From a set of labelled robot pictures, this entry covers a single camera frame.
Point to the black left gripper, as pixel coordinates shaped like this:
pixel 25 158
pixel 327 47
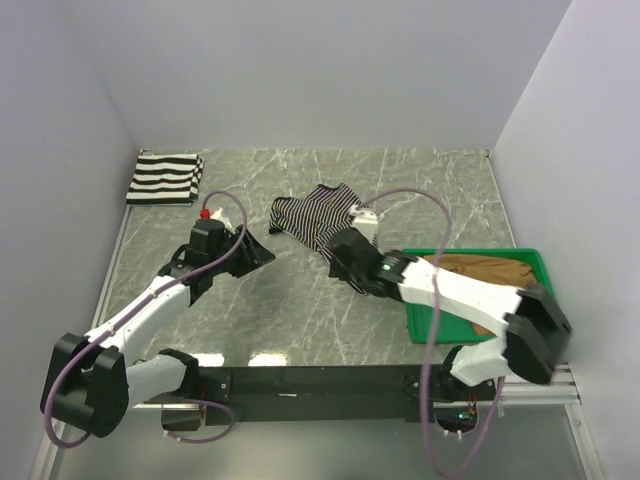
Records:
pixel 253 254

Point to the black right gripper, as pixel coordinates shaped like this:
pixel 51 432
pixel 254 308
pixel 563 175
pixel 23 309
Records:
pixel 337 270

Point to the thin striped black tank top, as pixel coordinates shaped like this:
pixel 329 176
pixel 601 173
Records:
pixel 314 219

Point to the wide striped black white tank top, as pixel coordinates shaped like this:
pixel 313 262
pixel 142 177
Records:
pixel 172 179

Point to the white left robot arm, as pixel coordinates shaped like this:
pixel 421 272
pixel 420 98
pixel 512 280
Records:
pixel 95 378

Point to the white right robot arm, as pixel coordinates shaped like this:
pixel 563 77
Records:
pixel 530 331

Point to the tan tank top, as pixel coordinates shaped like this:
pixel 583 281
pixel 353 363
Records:
pixel 494 270

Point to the green plastic bin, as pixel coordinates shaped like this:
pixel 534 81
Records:
pixel 454 329

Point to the aluminium rail frame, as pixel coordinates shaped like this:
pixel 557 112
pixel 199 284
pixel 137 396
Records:
pixel 291 312

